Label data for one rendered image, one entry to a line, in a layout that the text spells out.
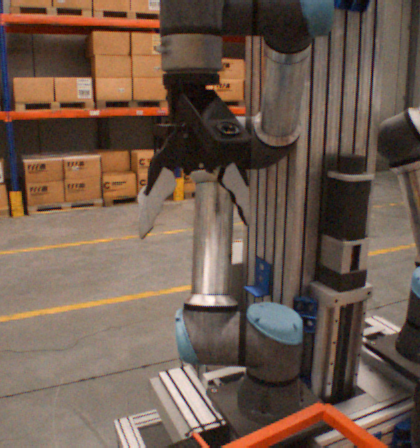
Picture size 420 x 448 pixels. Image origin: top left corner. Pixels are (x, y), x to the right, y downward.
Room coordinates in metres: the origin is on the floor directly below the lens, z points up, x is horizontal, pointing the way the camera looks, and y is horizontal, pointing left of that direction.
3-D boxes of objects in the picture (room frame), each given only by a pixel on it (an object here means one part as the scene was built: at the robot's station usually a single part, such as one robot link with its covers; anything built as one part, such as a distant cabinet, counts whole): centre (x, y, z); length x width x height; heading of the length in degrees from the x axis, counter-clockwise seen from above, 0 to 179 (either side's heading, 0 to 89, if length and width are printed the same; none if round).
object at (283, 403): (0.82, -0.14, 1.09); 0.15 x 0.15 x 0.10
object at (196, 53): (0.56, 0.03, 1.74); 0.08 x 0.08 x 0.05
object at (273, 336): (0.83, -0.13, 1.20); 0.13 x 0.12 x 0.14; 84
